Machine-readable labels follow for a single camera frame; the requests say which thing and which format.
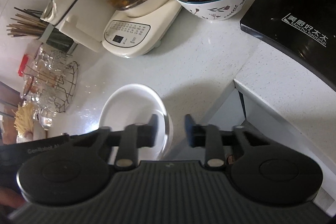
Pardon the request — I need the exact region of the person's left hand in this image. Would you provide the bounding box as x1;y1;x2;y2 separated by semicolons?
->
0;187;26;214

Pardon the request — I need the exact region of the bowl with garlic and noodles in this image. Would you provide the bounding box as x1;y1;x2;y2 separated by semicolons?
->
14;102;46;143

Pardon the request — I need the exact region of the red-lid glass jar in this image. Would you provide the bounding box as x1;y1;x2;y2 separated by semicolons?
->
18;54;33;81

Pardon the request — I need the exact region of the chopstick holder with chopsticks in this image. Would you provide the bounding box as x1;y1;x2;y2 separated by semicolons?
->
6;7;76;54

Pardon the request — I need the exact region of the white rice cooker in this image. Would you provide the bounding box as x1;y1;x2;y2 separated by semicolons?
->
41;0;115;53

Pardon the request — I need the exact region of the black induction cooker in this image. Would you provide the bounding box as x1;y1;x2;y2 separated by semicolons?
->
240;0;335;89

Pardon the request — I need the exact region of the wire rack with glasses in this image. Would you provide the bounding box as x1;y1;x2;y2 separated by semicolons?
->
20;45;79;130

